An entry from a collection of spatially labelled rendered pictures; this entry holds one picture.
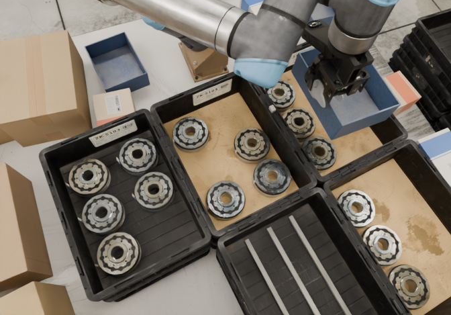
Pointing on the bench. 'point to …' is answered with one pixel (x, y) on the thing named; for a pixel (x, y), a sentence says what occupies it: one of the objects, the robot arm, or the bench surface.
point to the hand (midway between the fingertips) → (317, 91)
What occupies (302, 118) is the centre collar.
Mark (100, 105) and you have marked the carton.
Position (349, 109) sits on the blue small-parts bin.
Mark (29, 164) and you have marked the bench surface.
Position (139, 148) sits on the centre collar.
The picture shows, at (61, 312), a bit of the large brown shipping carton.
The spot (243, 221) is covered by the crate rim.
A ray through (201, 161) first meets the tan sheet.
